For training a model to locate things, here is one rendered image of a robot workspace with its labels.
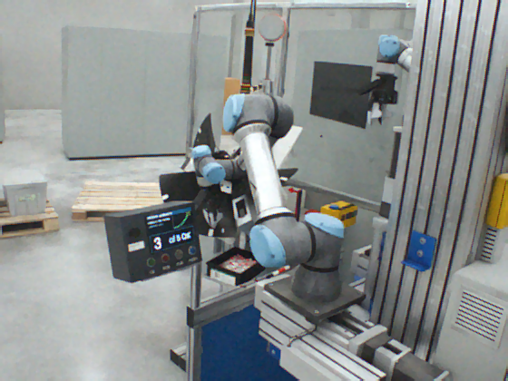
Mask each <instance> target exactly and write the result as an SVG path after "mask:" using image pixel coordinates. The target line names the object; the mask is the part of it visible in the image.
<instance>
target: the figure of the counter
mask: <svg viewBox="0 0 508 381"><path fill-rule="evenodd" d="M150 242H151V253H153V252H154V253H157V252H160V251H164V250H166V244H165V243H164V237H163V233H162V234H158V235H155V236H154V235H151V236H150Z"/></svg>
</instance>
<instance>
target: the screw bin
mask: <svg viewBox="0 0 508 381"><path fill-rule="evenodd" d="M237 254H239V256H241V257H243V258H244V259H252V260H253V261H254V260H255V261H257V260H256V258H255V257H254V255H253V252H251V251H248V250H244V249H239V248H236V247H234V248H232V249H229V250H228V251H226V252H224V253H222V254H220V255H219V256H218V257H216V258H214V259H212V260H208V261H206V264H208V266H207V276H209V277H212V278H216V279H217V280H219V281H222V282H225V283H228V284H231V285H232V286H235V287H238V286H240V285H243V284H245V283H248V282H250V281H252V280H253V279H254V278H255V277H256V276H257V275H259V274H260V273H261V272H263V271H264V270H265V267H263V266H262V265H261V264H259V263H258V261H257V263H255V264H254V265H252V266H251V267H249V268H248V269H246V270H244V271H243V272H240V273H238V272H235V271H232V270H229V269H225V268H222V267H219V265H220V264H221V263H223V262H225V261H226V260H228V259H230V257H234V256H237Z"/></svg>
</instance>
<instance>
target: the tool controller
mask: <svg viewBox="0 0 508 381"><path fill-rule="evenodd" d="M104 224H105V230H106V237H107V242H108V249H109V255H110V262H111V268H112V273H113V277H114V278H116V279H119V280H122V281H126V282H130V283H134V282H136V281H137V282H139V281H142V280H145V279H147V278H152V277H155V276H160V274H162V273H164V274H165V273H168V272H171V271H176V270H177V269H181V268H184V267H187V266H189V265H192V264H195V263H198V262H201V261H202V254H201V247H200V240H199V232H198V225H197V218H196V210H195V202H194V201H186V200H174V201H169V202H164V203H160V204H155V205H151V206H146V207H142V208H138V209H133V210H125V211H121V212H116V213H112V214H107V215H105V216H104ZM162 233H163V237H164V243H165V244H166V250H164V251H160V252H157V253H154V252H153V253H151V242H150V236H151V235H154V236H155V235H158V234H162ZM190 246H193V247H195V249H196V253H195V254H193V255H191V254H190V253H189V252H188V248H189V247H190ZM177 249H179V250H181V251H182V252H183V256H182V258H181V259H177V258H176V256H175V254H176V251H177ZM163 254H168V255H169V256H170V260H169V261H168V262H167V263H163V262H162V261H161V256H162V255H163ZM148 258H154V259H155V263H154V265H153V266H152V267H148V266H147V264H146V261H147V259H148Z"/></svg>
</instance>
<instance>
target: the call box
mask: <svg viewBox="0 0 508 381"><path fill-rule="evenodd" d="M331 204H336V205H338V206H339V208H342V207H343V206H346V205H349V204H350V203H347V202H344V201H342V200H341V201H338V202H334V203H331ZM331 204H328V205H325V206H322V207H321V214H324V215H328V216H330V217H333V218H336V219H338V220H340V221H341V220H342V214H347V213H348V212H350V211H353V210H358V206H357V205H356V206H353V207H349V208H346V209H343V210H339V209H332V208H330V205H331ZM341 222H343V224H344V226H345V227H344V228H347V227H350V226H353V225H355V222H356V216H355V217H353V218H350V219H348V220H346V219H345V221H341Z"/></svg>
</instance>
